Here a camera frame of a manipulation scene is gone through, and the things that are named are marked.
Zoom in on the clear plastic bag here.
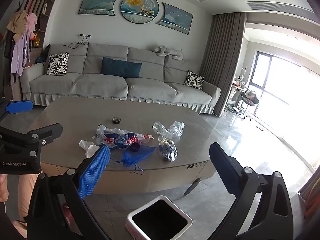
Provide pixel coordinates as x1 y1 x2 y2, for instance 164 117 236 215
152 121 185 138

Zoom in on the pink hanging garment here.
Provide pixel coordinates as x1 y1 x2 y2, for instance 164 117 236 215
25 14 38 38

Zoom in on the white tissue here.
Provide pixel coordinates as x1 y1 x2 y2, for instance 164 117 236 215
79 140 100 158

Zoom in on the wooden shelf unit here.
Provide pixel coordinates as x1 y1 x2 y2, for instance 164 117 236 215
32 0 60 53

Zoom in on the swivel chair with clothes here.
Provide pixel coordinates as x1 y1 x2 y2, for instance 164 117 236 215
237 89 260 122

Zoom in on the white trash bin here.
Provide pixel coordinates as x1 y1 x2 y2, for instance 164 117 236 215
125 195 193 240

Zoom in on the tan hanging garment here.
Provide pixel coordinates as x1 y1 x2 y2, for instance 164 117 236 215
6 10 28 34

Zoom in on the person's leg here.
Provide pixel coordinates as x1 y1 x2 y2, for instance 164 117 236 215
11 173 39 239

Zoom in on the grey fabric sofa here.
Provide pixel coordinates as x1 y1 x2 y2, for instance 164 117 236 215
20 42 222 117

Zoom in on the ceiling air vent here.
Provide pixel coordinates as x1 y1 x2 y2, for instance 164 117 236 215
246 1 314 13

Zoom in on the round deer wall painting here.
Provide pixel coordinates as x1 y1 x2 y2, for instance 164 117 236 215
120 0 160 25

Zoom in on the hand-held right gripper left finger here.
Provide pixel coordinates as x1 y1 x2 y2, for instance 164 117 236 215
27 144 112 240

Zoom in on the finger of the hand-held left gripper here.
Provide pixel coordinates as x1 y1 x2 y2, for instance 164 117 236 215
0 100 34 125
26 122 63 146

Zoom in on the black framed glass door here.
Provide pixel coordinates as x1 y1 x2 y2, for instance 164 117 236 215
250 51 320 120

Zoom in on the pink cardboard box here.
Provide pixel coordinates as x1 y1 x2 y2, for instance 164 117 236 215
135 133 155 145

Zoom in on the striped cloth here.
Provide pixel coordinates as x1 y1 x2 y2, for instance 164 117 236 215
299 170 320 220

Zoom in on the lilac hanging garment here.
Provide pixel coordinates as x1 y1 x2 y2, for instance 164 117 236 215
10 30 31 77

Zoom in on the teal cushion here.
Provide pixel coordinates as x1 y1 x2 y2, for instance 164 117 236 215
100 57 142 78

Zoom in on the person's left hand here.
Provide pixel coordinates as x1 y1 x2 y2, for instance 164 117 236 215
0 174 9 203

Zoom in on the black charger cable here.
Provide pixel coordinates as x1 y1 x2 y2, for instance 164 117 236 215
62 34 92 48

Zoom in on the grey plush toy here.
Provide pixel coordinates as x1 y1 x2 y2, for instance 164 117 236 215
153 45 185 60

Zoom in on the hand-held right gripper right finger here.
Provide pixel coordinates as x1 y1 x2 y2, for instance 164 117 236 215
209 142 294 240

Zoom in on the plastic bag with dark contents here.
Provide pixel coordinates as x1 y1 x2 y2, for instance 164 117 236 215
157 135 178 162

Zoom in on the blue mesh pouch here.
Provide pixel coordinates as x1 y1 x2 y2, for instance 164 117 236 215
110 145 157 175

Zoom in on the red blue printed plastic bag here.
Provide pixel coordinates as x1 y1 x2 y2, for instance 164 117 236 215
96 125 148 149

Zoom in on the grey curtain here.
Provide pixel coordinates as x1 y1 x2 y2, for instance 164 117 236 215
199 12 247 117

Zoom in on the black white patterned cushion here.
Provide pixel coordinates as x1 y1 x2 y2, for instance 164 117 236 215
46 52 69 75
184 70 205 90

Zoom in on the curved mountain wall painting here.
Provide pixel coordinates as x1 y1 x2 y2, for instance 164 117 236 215
156 2 194 35
79 0 124 17

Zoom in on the cluttered white rack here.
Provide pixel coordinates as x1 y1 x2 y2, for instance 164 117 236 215
226 66 250 113

